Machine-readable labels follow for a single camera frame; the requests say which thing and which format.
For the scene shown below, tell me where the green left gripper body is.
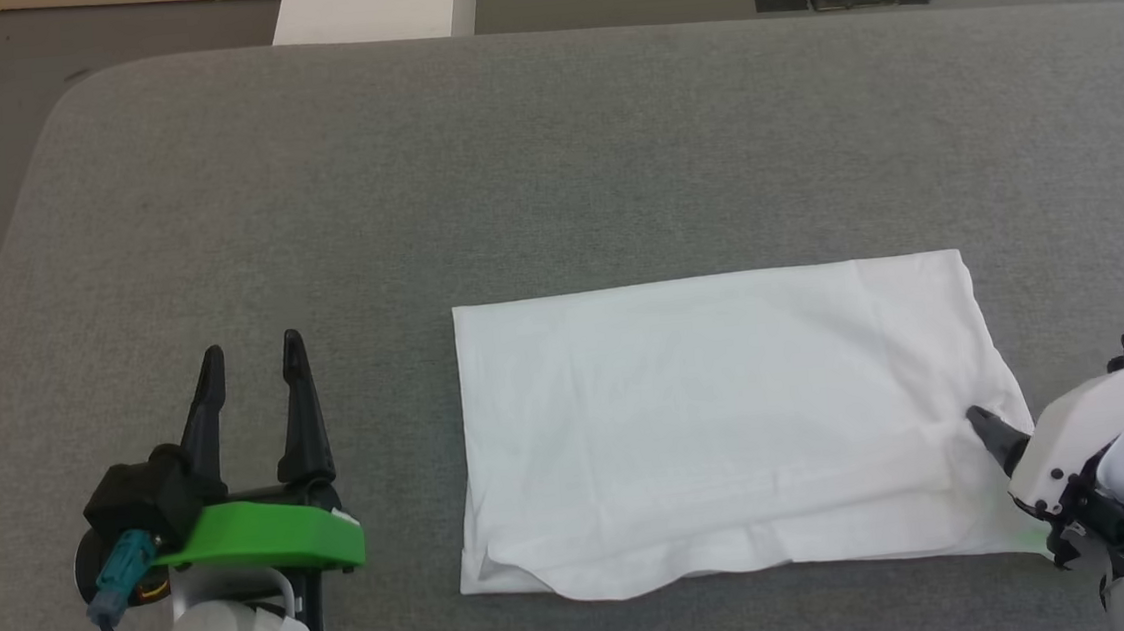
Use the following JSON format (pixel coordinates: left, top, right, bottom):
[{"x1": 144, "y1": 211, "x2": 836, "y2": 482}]
[{"x1": 148, "y1": 470, "x2": 370, "y2": 588}]

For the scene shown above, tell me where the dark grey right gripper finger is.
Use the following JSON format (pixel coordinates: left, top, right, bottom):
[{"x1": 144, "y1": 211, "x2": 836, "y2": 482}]
[{"x1": 964, "y1": 401, "x2": 1036, "y2": 481}]

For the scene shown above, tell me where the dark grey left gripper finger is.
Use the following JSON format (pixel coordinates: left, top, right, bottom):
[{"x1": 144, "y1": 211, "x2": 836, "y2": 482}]
[
  {"x1": 266, "y1": 326, "x2": 338, "y2": 483},
  {"x1": 172, "y1": 344, "x2": 236, "y2": 483}
]

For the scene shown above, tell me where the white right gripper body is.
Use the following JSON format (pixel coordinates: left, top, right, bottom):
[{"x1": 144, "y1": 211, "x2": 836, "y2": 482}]
[{"x1": 998, "y1": 367, "x2": 1124, "y2": 524}]

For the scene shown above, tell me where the white garment with grey stitching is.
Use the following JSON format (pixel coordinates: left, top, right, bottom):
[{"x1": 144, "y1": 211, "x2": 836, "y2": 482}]
[{"x1": 437, "y1": 242, "x2": 1054, "y2": 613}]

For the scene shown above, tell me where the white block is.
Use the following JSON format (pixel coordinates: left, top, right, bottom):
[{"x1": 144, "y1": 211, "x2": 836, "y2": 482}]
[{"x1": 268, "y1": 0, "x2": 481, "y2": 52}]

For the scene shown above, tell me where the teal cable connector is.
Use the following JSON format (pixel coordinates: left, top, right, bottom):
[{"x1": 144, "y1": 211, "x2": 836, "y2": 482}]
[{"x1": 81, "y1": 528, "x2": 167, "y2": 628}]

